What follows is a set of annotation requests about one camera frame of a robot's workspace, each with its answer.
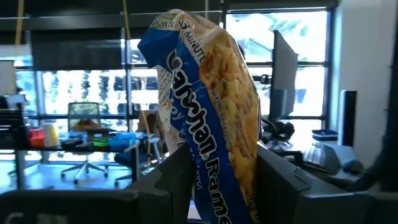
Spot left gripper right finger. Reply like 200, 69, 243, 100
256, 141, 398, 224

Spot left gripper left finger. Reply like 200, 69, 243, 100
0, 142, 197, 224

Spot blue Maruchan ramen pack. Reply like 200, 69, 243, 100
137, 8, 262, 224

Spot white keyboard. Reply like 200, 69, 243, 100
303, 141, 358, 175

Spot black headphones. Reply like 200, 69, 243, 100
262, 119, 295, 144

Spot blue storage bin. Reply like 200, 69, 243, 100
108, 132, 137, 152

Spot blue white box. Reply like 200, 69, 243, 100
312, 129, 339, 142

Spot computer mouse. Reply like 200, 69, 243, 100
341, 158, 364, 175

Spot office desk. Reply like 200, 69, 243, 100
0, 130, 141, 190

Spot black tower speaker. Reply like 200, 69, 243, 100
338, 90, 358, 147

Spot mesh office chair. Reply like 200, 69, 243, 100
60, 101, 109, 184

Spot computer monitor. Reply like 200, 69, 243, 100
269, 30, 299, 124

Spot yellow white cup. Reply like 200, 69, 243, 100
42, 123, 60, 147

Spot orange container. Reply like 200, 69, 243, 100
28, 127, 46, 149

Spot glass window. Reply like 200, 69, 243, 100
12, 9, 330, 156

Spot black equipment rack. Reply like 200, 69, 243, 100
0, 108, 29, 150

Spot black roller blind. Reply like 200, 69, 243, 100
29, 29, 125, 72

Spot yellow hanging extension cable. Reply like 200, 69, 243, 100
122, 0, 131, 41

